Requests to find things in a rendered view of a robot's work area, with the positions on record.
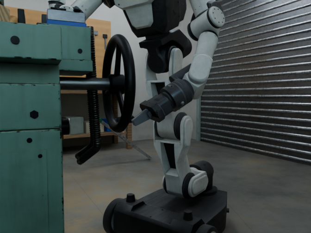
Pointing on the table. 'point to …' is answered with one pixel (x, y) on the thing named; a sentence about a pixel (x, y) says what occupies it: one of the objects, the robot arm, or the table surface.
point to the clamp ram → (21, 16)
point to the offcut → (4, 14)
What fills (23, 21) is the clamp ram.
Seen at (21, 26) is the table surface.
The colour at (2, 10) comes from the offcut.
